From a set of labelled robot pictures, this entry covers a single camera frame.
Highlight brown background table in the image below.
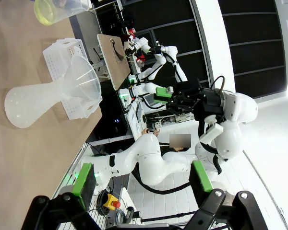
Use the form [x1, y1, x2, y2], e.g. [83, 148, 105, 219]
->
[97, 33, 131, 91]

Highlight clear plastic funnel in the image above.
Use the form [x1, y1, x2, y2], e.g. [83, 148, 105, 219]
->
[61, 55, 103, 111]

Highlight small background monitor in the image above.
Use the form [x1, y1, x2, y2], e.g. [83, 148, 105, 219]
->
[144, 94, 157, 109]

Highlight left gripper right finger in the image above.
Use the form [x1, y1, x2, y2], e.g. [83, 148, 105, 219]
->
[183, 160, 270, 230]

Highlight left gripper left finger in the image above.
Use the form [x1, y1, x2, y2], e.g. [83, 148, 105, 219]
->
[20, 162, 99, 230]

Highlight dark-haired seated person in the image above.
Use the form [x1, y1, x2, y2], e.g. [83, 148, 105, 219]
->
[143, 127, 192, 154]

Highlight coiled black cables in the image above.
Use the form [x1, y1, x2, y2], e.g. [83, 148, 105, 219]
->
[96, 189, 111, 216]

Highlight yellow emergency stop button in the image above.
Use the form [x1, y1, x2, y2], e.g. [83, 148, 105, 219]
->
[103, 193, 122, 211]

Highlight white perforated plastic basket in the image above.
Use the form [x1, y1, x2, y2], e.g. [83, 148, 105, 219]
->
[42, 38, 97, 120]

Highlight black object with loop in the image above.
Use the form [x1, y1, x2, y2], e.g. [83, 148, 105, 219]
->
[109, 38, 126, 62]

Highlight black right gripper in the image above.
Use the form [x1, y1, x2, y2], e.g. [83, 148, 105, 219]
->
[154, 86, 226, 121]

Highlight dark gripper cable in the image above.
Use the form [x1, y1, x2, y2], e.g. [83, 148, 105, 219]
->
[210, 75, 226, 94]

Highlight black clamp handle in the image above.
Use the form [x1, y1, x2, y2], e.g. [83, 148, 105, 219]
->
[123, 207, 142, 225]

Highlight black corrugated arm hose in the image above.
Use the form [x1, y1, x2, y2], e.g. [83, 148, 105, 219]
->
[132, 118, 223, 195]

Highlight clear plastic beaker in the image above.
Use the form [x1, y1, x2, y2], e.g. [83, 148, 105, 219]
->
[34, 0, 89, 26]

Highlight translucent Erlenmeyer flask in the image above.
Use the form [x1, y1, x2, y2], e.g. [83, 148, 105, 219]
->
[4, 76, 70, 129]

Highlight white background desk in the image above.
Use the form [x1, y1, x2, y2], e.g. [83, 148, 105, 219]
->
[127, 100, 144, 142]

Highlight silver table frame rail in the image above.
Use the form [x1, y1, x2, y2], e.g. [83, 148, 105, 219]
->
[51, 141, 92, 199]

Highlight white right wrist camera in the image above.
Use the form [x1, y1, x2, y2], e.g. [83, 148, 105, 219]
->
[199, 115, 224, 145]

